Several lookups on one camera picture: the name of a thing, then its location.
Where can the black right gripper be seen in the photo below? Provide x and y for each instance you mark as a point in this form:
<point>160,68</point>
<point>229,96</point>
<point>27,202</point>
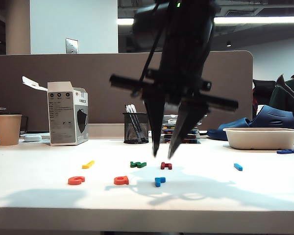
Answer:
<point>183,73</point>

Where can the blue letter r magnet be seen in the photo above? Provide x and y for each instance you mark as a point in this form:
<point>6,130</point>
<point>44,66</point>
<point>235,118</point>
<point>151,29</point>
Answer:
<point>157,182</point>

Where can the orange letter a magnet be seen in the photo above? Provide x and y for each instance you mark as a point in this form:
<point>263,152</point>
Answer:
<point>120,181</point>

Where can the orange letter c magnet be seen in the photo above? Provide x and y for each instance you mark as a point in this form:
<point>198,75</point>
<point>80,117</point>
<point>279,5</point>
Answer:
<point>75,181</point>

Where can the red letter h magnet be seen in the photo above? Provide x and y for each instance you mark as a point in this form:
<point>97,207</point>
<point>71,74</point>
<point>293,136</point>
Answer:
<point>163,166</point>

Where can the green letter w magnet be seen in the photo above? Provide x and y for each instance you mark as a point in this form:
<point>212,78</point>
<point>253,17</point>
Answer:
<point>134,165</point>

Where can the blue letter l magnet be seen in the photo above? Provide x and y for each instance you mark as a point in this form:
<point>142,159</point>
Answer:
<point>238,167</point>

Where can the yellow letter j magnet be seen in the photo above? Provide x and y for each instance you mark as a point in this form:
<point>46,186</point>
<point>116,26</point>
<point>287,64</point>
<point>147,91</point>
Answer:
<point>88,165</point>

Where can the black mesh pen holder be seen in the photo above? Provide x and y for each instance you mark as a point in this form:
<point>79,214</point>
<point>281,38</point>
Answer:
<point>134,137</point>

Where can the silver capped black pen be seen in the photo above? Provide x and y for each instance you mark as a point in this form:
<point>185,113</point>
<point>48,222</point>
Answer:
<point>128,109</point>
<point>132,108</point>

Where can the navy blue slipper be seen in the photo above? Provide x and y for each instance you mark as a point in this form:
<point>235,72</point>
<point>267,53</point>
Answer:
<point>235,124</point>
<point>272,117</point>

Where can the beige pulp bowl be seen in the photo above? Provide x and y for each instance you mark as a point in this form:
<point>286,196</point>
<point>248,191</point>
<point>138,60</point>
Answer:
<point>259,140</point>

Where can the black office chair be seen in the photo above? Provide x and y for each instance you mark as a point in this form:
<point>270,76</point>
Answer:
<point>263,86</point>

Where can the white grey mask box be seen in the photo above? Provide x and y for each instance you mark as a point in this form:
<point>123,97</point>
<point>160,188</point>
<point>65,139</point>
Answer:
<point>61,117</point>

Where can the person in green shirt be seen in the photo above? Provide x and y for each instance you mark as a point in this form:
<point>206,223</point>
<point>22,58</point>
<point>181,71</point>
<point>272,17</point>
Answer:
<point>280,100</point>

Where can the brown desk partition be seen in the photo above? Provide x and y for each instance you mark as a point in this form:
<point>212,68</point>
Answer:
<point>63,80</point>

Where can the ceiling light strip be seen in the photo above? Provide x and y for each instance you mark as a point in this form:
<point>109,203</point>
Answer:
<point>259,20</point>

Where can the small white case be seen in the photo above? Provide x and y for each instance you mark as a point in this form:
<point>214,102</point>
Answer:
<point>32,138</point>

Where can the brown paper cup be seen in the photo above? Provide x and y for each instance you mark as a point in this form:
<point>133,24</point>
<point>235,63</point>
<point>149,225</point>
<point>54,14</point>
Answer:
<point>7,129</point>

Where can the metal wall plate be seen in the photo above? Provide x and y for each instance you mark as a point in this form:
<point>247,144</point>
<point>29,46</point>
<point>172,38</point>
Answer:
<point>71,46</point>

